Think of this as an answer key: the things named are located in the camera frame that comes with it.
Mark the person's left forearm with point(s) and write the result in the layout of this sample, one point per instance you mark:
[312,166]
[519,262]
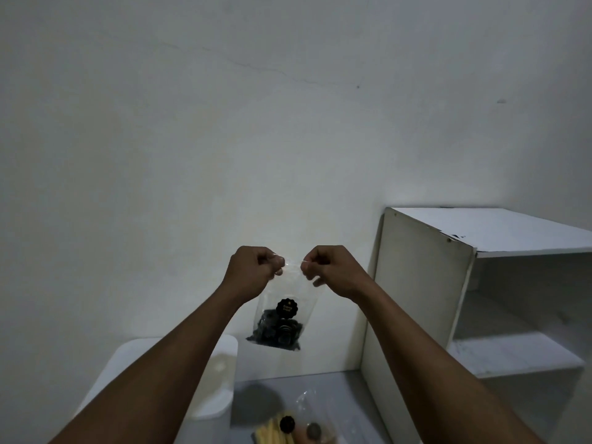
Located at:
[152,379]

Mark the person's right forearm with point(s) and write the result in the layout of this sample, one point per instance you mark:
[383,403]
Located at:
[439,379]

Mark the person's left hand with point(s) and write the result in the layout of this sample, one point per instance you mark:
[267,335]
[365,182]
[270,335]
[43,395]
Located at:
[249,272]

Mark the white wooden shelf unit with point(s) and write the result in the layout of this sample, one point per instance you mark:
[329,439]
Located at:
[416,282]

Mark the person's right hand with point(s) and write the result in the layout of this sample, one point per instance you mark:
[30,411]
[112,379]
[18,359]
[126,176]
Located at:
[337,270]

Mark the white plastic storage bin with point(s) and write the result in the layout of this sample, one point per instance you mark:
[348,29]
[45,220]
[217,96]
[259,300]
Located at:
[222,365]

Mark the clear bag of black snacks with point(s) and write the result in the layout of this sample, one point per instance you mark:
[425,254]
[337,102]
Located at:
[277,330]

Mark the clear bag of orange sticks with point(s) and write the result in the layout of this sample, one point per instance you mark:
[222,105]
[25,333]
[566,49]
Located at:
[307,434]

